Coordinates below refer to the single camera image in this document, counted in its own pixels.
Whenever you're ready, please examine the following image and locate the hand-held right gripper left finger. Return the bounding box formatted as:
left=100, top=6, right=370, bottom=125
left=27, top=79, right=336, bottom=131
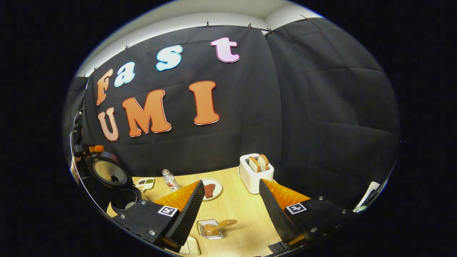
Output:
left=112, top=180, right=206, bottom=252

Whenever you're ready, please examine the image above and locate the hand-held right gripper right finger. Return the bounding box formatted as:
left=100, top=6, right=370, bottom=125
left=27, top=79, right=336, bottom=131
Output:
left=259, top=178, right=357, bottom=247

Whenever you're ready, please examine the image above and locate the metal wire chopstick holder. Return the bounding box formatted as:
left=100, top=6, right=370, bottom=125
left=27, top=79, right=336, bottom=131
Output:
left=196, top=219, right=225, bottom=240

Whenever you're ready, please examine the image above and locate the black and silver rice cooker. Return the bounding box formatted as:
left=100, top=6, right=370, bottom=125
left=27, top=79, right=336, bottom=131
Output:
left=80, top=152, right=142, bottom=215

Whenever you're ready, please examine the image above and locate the clear box of rice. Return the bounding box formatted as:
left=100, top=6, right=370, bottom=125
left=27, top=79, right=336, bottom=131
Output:
left=179, top=236, right=201, bottom=256

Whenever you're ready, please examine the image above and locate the wooden spoon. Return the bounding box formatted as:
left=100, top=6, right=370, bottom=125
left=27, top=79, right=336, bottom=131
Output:
left=204, top=219, right=238, bottom=237

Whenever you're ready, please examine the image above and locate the small clear drink bottle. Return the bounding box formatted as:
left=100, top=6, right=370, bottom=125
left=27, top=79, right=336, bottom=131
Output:
left=162, top=169, right=180, bottom=192

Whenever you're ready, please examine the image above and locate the white round plate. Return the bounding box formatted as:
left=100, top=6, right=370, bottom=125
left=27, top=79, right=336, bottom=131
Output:
left=198, top=178, right=223, bottom=201

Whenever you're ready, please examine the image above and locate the white toaster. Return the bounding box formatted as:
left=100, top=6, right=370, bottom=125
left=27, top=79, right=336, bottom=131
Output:
left=238, top=153, right=275, bottom=194

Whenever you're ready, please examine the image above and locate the small white sauce dish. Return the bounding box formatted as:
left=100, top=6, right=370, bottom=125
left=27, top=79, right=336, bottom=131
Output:
left=136, top=177, right=155, bottom=191

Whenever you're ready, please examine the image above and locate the black backdrop cloth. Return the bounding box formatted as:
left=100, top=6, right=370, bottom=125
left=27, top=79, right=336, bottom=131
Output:
left=62, top=16, right=400, bottom=207

